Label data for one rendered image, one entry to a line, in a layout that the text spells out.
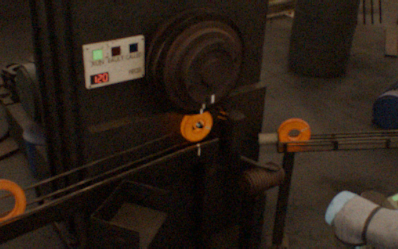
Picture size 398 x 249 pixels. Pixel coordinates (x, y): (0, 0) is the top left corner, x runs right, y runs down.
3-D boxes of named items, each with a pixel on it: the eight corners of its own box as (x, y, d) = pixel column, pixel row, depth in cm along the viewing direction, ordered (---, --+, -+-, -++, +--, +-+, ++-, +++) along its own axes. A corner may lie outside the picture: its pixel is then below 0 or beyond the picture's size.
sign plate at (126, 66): (86, 87, 213) (82, 45, 205) (142, 75, 227) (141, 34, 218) (88, 89, 212) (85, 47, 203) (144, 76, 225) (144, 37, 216)
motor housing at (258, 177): (231, 248, 287) (238, 167, 261) (261, 234, 298) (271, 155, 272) (245, 263, 278) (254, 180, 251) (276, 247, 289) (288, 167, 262)
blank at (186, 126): (175, 136, 239) (179, 140, 236) (187, 106, 235) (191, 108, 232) (200, 140, 249) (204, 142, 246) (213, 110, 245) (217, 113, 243)
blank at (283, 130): (288, 150, 265) (289, 153, 262) (271, 128, 259) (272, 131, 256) (315, 135, 261) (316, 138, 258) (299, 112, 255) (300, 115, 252)
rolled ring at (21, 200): (-3, 238, 204) (-4, 236, 206) (36, 204, 210) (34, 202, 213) (-37, 205, 196) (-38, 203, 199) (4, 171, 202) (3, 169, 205)
